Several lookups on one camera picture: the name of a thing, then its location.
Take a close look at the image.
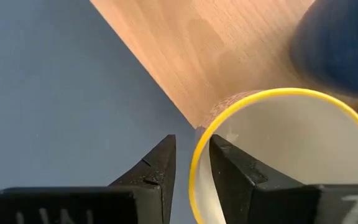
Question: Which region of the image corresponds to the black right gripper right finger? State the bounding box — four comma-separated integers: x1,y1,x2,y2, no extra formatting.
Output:
209,134,358,224

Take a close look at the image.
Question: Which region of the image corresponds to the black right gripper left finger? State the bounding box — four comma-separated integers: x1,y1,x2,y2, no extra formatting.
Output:
0,134,177,224

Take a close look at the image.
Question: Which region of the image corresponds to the blue-grey table mat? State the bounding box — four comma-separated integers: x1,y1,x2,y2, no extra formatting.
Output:
0,0,198,224

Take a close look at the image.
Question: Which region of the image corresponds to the blue mug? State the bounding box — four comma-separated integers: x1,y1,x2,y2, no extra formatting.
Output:
289,0,358,102

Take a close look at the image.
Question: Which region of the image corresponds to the cream mug with yellow rim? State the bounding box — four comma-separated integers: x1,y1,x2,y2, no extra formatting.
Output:
188,87,358,224

